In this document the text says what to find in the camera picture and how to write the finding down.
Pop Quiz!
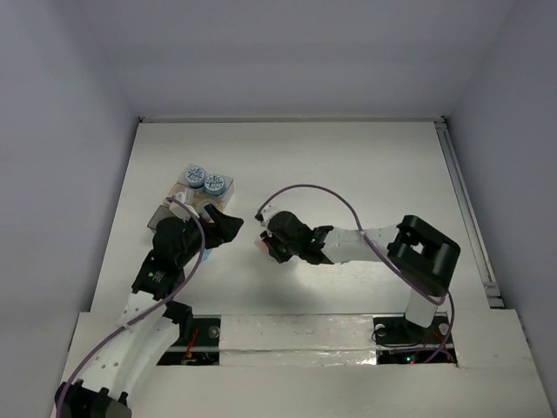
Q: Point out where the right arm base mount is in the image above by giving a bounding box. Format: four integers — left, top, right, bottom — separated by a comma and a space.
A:
371, 313, 458, 365

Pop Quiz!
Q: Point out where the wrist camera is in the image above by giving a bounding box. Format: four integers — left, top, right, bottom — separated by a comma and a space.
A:
169, 189, 208, 220
255, 205, 280, 229

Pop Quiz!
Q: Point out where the aluminium side rail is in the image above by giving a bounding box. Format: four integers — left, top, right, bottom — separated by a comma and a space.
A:
433, 118, 507, 310

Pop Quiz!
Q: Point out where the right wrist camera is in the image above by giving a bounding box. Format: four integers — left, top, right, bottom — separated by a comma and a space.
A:
255, 205, 280, 229

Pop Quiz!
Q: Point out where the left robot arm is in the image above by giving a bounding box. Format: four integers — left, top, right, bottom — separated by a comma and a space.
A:
55, 204, 244, 417

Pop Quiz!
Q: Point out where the grey plastic bin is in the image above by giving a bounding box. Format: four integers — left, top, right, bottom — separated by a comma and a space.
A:
147, 205, 174, 233

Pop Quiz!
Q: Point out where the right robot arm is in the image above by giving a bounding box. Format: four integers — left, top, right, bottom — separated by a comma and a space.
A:
255, 206, 460, 341

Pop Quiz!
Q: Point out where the blue splash label jar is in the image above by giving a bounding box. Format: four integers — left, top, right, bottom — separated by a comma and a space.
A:
181, 165, 207, 189

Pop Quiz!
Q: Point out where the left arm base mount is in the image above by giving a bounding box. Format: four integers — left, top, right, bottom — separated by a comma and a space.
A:
158, 316, 221, 367

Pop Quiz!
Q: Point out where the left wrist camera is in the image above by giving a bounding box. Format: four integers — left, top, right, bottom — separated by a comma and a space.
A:
169, 189, 208, 220

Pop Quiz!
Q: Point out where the blue marker pen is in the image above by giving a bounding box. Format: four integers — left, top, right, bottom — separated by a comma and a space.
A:
202, 249, 212, 262

